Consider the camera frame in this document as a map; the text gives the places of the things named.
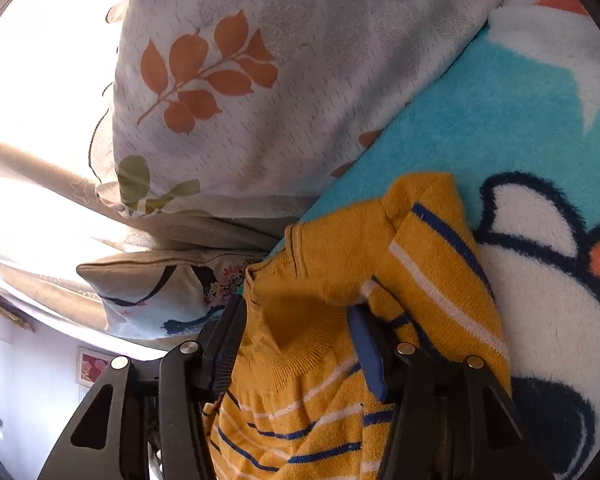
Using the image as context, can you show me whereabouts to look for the yellow striped knit sweater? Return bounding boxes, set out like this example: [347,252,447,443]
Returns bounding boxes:
[208,172,510,479]

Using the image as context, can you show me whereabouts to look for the framed flower picture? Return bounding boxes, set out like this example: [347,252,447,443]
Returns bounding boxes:
[76,347,112,387]

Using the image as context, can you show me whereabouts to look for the woman silhouette print pillow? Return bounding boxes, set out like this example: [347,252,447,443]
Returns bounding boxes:
[76,248,265,340]

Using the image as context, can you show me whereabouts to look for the turquoise star fleece blanket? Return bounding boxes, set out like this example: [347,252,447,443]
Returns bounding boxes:
[266,0,600,480]

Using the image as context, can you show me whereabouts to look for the floral leaf print pillow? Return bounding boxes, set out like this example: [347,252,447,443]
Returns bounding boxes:
[97,0,503,219]

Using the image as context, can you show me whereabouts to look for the beige sheer curtain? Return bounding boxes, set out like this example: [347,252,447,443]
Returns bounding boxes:
[0,0,286,349]

